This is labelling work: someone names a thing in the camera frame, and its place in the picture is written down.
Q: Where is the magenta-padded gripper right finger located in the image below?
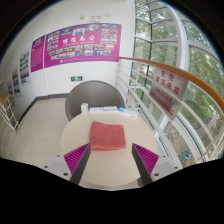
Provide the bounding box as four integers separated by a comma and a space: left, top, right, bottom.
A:
131, 143, 183, 187

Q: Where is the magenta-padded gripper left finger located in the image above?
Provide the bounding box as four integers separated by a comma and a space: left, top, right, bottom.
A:
42, 142, 92, 186

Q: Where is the pink towel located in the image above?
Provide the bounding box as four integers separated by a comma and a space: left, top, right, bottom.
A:
88, 120, 128, 152

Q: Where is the white upright carton box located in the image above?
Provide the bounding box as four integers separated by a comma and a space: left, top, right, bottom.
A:
80, 102, 90, 116

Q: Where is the grey round-backed chair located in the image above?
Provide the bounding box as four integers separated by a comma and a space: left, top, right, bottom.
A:
64, 79, 126, 122

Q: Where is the white red-lettered warning sign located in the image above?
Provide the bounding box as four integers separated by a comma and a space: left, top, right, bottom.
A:
148, 67, 190, 122

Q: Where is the white stair railing orange handrail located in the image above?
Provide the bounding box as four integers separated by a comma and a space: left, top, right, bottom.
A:
0, 94, 20, 132

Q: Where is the white railing with orange handrail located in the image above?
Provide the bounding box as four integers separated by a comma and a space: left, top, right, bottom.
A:
115, 56, 224, 164

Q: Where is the small magenta text poster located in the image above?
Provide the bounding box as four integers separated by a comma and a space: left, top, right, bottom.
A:
30, 35, 46, 73

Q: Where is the large magenta photo poster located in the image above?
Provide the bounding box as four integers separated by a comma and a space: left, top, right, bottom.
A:
43, 22, 123, 69

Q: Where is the white photo wall poster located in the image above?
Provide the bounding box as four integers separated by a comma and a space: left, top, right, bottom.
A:
19, 48, 32, 86
11, 65, 22, 98
7, 79, 16, 106

